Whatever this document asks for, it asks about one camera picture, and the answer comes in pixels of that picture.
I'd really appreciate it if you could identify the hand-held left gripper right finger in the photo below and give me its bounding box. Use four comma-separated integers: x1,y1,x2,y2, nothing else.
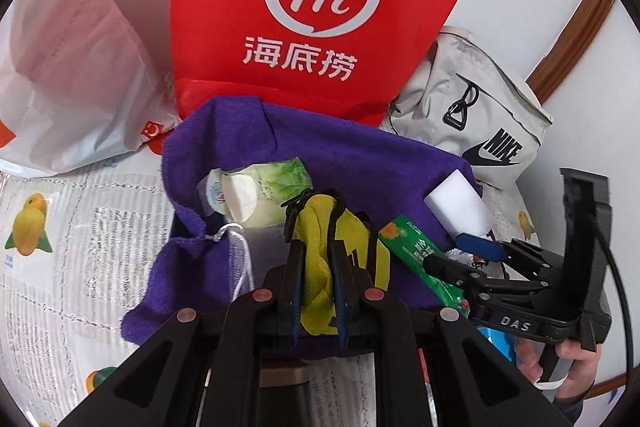
327,239,571,427

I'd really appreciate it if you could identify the brown wooden door frame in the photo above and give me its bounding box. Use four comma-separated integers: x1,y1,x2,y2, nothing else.
525,0,618,105

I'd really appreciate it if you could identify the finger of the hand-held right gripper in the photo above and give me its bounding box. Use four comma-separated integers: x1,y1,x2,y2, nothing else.
424,254,551,308
456,232,566,280

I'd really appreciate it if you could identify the person's right forearm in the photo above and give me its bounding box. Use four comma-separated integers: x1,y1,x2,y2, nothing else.
552,387,608,423

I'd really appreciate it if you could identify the white sponge block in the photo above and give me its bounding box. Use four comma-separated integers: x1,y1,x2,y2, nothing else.
424,169,493,238

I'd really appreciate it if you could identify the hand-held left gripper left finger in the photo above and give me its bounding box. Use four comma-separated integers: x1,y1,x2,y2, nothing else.
60,239,306,427

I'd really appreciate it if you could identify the green sachet packet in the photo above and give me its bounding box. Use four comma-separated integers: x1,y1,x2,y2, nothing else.
377,214,473,320

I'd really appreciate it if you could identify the fruit print tablecloth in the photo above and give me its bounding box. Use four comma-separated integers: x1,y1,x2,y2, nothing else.
0,134,548,427

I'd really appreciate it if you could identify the white plastic shopping bag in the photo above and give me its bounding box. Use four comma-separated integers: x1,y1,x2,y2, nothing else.
0,0,183,178

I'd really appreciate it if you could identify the black cable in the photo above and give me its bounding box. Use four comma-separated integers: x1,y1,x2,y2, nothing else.
592,207,636,343

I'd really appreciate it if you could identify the green wet wipes pack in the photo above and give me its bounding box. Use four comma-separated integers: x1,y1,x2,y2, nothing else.
197,158,313,228

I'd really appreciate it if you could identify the white mesh drawstring pouch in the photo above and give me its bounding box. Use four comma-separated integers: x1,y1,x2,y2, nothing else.
212,223,273,303

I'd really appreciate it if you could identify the person's right hand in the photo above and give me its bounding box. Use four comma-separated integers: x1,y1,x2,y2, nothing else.
515,338,602,404

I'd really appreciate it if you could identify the yellow armband with black straps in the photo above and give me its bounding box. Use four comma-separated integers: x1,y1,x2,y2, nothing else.
282,188,391,338

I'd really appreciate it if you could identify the red paper bag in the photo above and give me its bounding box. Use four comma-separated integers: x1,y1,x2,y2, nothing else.
170,0,491,128

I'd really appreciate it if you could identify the purple cloth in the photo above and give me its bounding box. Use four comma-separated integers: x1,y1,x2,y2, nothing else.
121,97,483,360

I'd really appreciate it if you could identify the grey waist bag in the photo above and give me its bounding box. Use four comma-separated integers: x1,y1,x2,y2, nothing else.
380,26,555,192

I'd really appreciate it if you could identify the blue tissue pack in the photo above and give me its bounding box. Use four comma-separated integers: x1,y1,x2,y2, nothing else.
475,326,518,360

